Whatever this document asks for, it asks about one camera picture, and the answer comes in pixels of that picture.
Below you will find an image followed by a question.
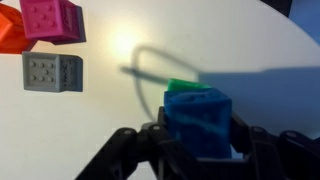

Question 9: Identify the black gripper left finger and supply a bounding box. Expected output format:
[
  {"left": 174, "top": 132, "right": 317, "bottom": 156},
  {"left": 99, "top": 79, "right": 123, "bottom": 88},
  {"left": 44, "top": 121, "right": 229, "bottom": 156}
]
[{"left": 74, "top": 106, "right": 208, "bottom": 180}]

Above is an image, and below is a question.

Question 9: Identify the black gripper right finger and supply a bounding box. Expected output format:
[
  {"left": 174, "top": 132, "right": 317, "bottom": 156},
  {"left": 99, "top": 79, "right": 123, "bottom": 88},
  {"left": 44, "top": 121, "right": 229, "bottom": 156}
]
[{"left": 230, "top": 113, "right": 320, "bottom": 180}]

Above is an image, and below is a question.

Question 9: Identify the blue block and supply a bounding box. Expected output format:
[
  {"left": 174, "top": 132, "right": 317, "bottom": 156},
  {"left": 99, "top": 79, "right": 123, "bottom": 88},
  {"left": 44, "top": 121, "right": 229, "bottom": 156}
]
[{"left": 163, "top": 88, "right": 233, "bottom": 159}]

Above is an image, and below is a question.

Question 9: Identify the green block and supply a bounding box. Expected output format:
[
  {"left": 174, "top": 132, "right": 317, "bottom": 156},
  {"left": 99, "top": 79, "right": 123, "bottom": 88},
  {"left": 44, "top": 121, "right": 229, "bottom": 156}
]
[{"left": 166, "top": 78, "right": 213, "bottom": 92}]

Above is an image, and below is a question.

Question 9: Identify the grey block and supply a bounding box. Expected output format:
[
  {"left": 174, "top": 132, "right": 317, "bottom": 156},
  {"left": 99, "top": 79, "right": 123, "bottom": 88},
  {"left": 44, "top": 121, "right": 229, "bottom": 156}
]
[{"left": 21, "top": 50, "right": 84, "bottom": 93}]

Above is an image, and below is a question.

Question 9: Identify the magenta block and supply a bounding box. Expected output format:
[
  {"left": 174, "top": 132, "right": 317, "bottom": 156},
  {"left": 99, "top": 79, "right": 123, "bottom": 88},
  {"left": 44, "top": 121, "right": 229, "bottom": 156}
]
[{"left": 18, "top": 0, "right": 87, "bottom": 46}]

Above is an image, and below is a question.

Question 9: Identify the orange block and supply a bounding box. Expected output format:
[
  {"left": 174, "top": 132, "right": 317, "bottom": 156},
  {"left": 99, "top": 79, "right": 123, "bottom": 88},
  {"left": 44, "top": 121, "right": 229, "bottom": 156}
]
[{"left": 0, "top": 3, "right": 38, "bottom": 55}]

